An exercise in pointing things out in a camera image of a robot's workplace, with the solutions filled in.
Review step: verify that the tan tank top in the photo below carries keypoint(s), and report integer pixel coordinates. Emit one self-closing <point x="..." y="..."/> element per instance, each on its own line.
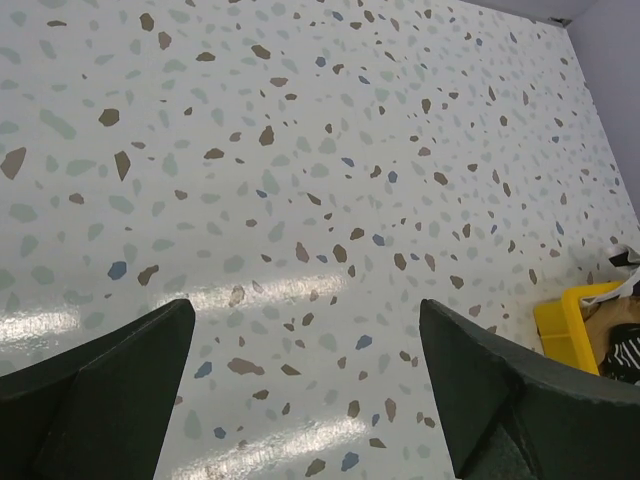
<point x="600" y="319"/>

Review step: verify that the black white striped tank top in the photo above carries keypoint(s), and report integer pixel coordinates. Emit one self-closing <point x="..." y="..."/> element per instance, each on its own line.
<point x="622" y="359"/>

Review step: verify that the yellow plastic bin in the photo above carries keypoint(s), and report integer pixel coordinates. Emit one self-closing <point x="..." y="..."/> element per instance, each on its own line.
<point x="561" y="327"/>

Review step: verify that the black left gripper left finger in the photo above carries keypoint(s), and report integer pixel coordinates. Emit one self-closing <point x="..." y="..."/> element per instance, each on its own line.
<point x="100" y="410"/>

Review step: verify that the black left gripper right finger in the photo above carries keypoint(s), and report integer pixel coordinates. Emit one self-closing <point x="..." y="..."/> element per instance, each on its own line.
<point x="510" y="413"/>

